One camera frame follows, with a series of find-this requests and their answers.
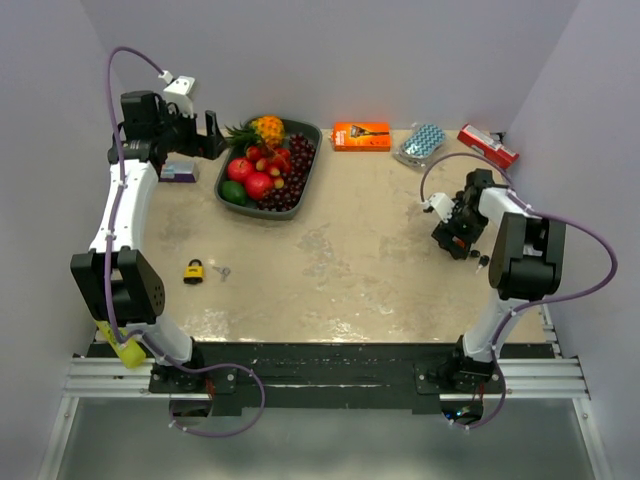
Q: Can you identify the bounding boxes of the yellow green bottle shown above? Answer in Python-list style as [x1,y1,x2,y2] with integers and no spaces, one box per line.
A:
[94,320,146,369]

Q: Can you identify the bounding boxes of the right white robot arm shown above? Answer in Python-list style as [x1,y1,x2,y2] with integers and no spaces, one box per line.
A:
[422,169,566,393]

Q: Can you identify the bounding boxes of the purple grape bunch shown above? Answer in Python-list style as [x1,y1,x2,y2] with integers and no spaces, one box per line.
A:
[258,133,316,213]

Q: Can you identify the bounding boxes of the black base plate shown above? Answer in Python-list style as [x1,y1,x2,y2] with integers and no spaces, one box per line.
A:
[87,342,556,419]

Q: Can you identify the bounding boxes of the red box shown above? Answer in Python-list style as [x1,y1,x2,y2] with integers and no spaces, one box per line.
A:
[457,124,520,169]

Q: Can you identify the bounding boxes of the small red cherries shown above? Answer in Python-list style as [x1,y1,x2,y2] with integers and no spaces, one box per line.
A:
[245,146,292,189]

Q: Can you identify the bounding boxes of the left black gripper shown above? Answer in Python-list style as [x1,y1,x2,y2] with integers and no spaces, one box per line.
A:
[154,101,229,160]

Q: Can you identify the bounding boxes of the dark grey fruit tray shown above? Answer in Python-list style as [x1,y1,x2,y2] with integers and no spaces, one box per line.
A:
[214,115,322,221]

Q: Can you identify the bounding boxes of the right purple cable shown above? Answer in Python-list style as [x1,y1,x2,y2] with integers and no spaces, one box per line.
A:
[419,152,619,430]

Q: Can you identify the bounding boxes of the purple toothpaste box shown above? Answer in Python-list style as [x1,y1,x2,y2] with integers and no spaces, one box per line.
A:
[159,160,199,183]

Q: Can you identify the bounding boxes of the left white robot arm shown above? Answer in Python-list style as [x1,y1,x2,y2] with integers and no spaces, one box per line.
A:
[70,77,226,392]

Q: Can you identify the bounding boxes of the orange razor box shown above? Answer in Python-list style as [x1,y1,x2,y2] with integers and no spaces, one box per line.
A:
[330,122,392,152]

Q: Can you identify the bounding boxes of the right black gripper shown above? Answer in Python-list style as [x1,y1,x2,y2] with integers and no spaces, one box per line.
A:
[432,201,489,261]

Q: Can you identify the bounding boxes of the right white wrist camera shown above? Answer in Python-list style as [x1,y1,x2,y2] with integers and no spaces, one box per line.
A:
[421,192,455,223]

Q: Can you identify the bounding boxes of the small silver key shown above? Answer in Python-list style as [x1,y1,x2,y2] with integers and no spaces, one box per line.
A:
[213,266,231,281]

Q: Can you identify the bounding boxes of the blue patterned sponge pack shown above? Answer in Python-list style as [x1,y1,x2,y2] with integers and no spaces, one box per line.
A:
[393,124,447,169]

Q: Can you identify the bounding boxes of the black orange-padlock keys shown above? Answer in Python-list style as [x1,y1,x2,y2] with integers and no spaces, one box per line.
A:
[469,249,491,272]

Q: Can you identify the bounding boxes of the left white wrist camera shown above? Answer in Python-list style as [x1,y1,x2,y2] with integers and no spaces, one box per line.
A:
[159,70,197,118]

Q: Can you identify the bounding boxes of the yellow padlock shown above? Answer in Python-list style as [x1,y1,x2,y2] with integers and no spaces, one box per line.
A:
[183,259,205,285]

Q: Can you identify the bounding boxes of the red pomegranate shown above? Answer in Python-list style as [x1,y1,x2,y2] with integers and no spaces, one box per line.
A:
[244,172,274,201]

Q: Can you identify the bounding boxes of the green avocado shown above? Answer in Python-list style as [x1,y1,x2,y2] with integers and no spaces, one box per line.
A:
[220,180,248,206]

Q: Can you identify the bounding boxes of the red apple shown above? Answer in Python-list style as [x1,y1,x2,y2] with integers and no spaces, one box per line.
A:
[226,157,255,184]

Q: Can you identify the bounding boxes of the toy pineapple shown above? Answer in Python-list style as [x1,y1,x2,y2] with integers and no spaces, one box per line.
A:
[226,115,286,149]

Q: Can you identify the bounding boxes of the aluminium frame rail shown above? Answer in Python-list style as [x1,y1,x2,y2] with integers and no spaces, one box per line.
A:
[39,313,589,479]

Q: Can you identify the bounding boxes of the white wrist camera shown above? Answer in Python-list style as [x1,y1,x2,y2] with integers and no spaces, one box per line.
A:
[159,70,197,118]
[421,192,455,223]

